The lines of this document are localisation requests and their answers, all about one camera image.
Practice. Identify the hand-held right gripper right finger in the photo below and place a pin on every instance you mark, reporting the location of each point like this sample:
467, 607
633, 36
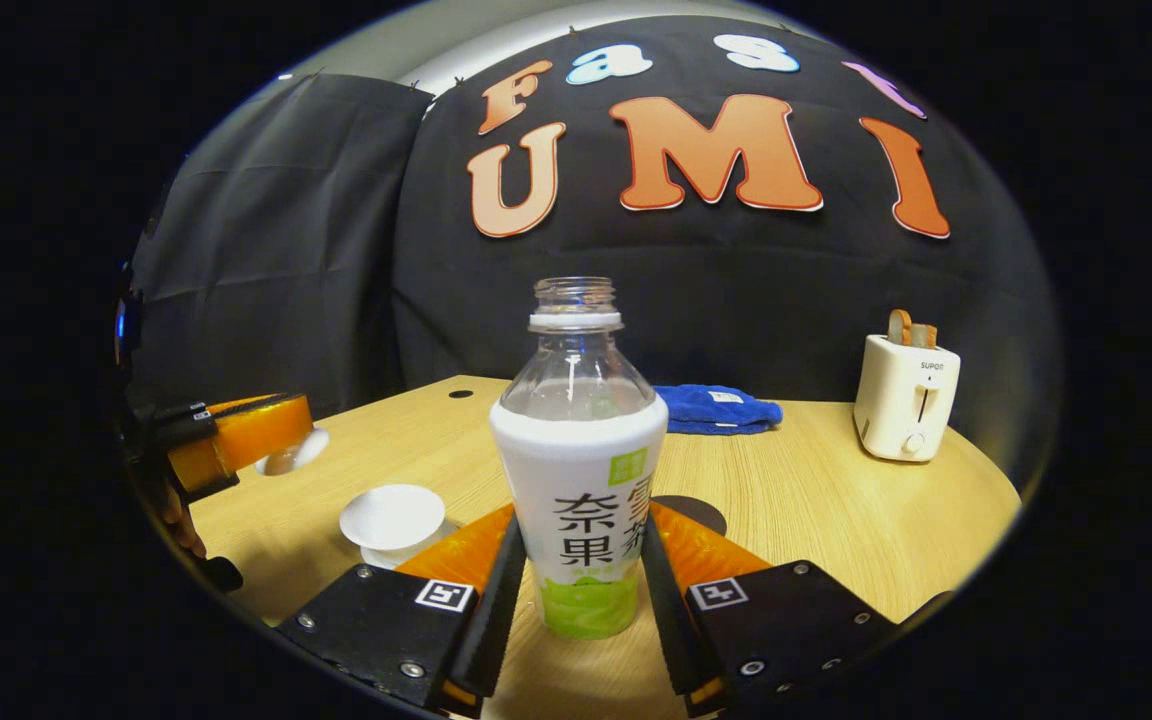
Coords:
666, 620

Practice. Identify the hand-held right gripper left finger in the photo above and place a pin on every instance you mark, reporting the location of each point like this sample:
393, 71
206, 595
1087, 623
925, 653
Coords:
496, 620

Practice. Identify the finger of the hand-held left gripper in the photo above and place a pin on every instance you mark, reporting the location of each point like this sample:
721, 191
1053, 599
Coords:
181, 413
246, 440

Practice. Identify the white teacup lid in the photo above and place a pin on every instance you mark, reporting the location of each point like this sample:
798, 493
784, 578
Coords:
296, 452

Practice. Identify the dark round coaster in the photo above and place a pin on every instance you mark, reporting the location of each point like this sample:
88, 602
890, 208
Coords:
701, 512

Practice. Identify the white teacup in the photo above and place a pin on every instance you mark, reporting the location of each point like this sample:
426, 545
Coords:
391, 515

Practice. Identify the clear water bottle green label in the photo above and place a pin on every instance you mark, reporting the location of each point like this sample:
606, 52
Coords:
576, 470

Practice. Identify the white saucer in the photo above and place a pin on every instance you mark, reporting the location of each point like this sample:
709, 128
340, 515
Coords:
376, 557

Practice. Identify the black backdrop cloth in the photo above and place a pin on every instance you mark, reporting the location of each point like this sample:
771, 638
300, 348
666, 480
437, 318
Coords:
286, 250

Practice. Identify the blue towel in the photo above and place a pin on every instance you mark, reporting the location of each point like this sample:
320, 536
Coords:
716, 410

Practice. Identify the white toaster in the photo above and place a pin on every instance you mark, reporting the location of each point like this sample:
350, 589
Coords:
901, 400

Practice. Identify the brown toast slice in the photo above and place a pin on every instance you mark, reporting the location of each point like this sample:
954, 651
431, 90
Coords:
924, 336
898, 328

